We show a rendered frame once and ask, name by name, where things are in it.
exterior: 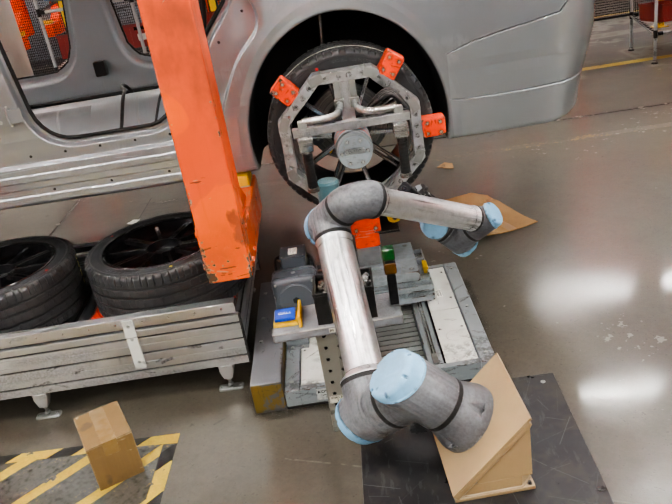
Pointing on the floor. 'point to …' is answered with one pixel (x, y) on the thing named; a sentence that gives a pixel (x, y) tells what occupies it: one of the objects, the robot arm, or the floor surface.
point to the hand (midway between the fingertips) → (415, 187)
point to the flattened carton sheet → (512, 220)
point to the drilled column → (329, 354)
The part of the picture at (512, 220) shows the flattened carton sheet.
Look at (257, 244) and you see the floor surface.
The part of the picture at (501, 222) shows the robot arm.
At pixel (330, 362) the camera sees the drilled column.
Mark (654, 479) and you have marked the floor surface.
